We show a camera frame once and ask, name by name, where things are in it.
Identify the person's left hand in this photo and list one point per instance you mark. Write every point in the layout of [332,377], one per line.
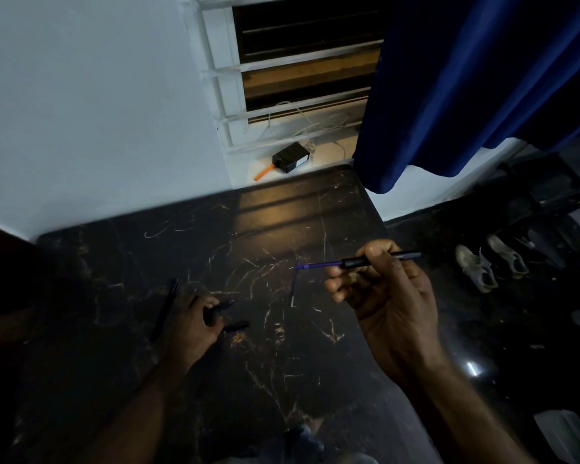
[191,333]

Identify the person's right hand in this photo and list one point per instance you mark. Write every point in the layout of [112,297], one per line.
[396,314]

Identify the person's right thumb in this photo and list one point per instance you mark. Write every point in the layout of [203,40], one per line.
[383,258]

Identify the person's left fingers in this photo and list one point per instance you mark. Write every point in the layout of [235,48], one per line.
[207,309]

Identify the black pen part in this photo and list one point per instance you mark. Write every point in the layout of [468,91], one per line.
[224,306]

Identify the black pen with blue refill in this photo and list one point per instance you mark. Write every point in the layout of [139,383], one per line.
[355,261]

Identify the person's right forearm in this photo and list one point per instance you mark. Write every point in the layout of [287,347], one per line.
[464,415]

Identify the person's left forearm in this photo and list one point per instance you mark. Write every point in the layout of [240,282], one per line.
[135,420]

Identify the thin pen refill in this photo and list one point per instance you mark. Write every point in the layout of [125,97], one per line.
[294,287]

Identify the pale shoe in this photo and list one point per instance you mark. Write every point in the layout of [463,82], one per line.
[476,268]
[508,256]

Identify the black box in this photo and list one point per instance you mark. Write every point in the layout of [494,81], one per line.
[291,157]

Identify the person's leg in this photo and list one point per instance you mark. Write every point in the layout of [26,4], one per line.
[299,447]

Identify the blue curtain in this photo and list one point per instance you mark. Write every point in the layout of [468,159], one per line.
[464,82]

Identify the dark wooden furniture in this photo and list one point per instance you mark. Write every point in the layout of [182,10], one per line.
[0,304]

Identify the white barred window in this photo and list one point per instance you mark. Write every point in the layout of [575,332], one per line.
[290,67]

